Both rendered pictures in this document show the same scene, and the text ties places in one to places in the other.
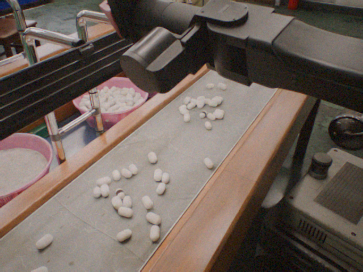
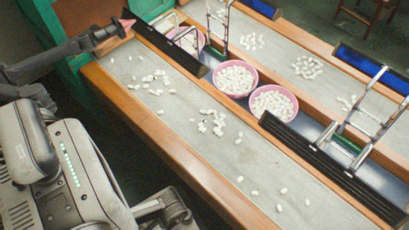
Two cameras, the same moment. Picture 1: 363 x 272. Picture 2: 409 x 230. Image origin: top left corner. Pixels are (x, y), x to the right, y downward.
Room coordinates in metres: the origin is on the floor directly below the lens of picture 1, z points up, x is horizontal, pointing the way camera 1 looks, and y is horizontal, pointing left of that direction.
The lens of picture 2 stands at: (1.17, -0.96, 2.17)
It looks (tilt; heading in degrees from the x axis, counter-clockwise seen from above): 56 degrees down; 107
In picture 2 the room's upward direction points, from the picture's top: 3 degrees counter-clockwise
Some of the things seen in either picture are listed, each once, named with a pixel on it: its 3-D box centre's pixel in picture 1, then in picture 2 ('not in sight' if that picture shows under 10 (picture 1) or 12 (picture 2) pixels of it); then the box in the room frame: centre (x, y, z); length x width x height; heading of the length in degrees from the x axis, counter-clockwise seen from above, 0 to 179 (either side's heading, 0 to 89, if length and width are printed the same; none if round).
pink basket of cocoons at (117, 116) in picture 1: (112, 105); (234, 82); (1.02, 0.24, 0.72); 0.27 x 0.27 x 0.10
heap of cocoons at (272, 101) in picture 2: not in sight; (271, 109); (1.26, 0.10, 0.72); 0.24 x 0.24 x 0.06
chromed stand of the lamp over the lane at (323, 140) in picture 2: not in sight; (326, 168); (1.52, -0.29, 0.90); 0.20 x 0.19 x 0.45; 149
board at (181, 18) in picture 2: not in sight; (162, 24); (0.46, 0.59, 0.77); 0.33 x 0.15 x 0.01; 59
